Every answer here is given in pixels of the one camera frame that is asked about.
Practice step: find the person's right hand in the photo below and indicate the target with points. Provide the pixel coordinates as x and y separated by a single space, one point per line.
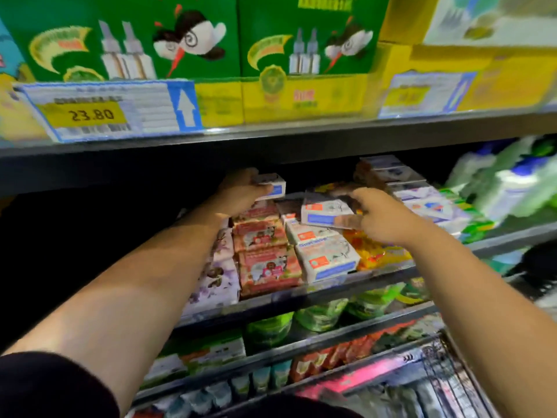
387 220

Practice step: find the person's left hand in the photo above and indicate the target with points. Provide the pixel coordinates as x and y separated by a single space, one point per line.
235 196

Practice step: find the stack of white purple soap boxes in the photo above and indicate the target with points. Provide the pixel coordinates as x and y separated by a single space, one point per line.
418 200

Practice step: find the stack of yellow soap boxes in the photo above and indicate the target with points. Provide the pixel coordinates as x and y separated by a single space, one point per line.
370 252

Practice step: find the white blue print soap box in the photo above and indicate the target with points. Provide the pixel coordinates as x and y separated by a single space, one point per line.
326 211
274 187

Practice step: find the stack of white orange soap boxes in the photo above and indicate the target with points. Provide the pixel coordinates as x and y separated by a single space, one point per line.
326 257

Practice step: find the stack of pink soap boxes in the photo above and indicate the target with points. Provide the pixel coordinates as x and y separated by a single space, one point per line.
270 265

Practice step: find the stack of green soap boxes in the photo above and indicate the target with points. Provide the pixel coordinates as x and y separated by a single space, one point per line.
474 222

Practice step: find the stack of floral soap boxes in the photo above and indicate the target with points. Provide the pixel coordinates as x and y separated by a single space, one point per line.
213 287

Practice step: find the white hand sanitizer bottle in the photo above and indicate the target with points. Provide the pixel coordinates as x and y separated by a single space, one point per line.
466 165
513 183

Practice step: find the person's right forearm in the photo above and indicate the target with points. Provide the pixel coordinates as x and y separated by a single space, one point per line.
487 317

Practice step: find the person's left forearm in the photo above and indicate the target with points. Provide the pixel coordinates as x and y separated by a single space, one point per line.
122 291

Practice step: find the teal packets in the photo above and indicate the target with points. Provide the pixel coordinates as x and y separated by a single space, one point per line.
505 261

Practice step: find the white blue price tag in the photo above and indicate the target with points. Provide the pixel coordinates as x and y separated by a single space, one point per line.
426 94
113 110

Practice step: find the row of red tubes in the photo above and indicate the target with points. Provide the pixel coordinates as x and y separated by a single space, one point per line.
339 352

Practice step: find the pink flat pack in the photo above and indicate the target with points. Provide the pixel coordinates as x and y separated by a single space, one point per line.
365 374

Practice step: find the green white carton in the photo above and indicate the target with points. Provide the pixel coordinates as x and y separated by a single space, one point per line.
213 352
165 368

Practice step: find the green box mosquito print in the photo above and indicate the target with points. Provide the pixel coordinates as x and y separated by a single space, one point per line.
305 39
113 30

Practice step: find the flat yellow box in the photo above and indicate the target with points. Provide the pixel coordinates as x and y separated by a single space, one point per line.
513 78

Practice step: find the row of blue white tubes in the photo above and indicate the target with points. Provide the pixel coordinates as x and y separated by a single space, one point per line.
231 387

